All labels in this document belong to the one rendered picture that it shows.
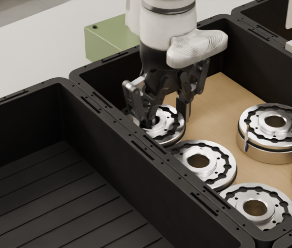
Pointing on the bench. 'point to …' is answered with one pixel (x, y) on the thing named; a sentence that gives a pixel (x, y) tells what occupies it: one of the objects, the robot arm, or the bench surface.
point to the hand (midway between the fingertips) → (166, 120)
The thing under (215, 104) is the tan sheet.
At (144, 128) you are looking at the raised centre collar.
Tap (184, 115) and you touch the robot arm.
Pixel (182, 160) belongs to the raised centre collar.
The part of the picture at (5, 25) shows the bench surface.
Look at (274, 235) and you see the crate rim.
